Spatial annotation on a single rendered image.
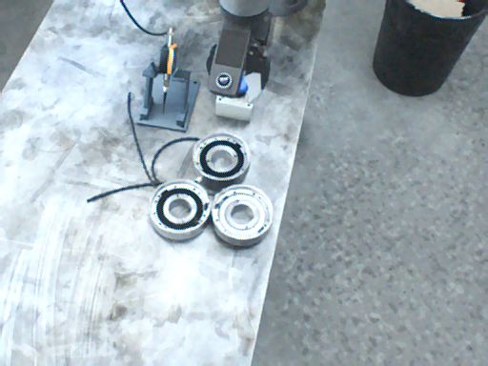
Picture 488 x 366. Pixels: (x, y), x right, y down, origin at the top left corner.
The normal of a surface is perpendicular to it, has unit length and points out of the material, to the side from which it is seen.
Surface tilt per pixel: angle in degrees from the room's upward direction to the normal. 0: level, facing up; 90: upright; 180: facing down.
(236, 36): 31
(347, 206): 0
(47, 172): 0
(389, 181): 0
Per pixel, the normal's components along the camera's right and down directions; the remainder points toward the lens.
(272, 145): 0.00, -0.58
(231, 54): -0.15, -0.09
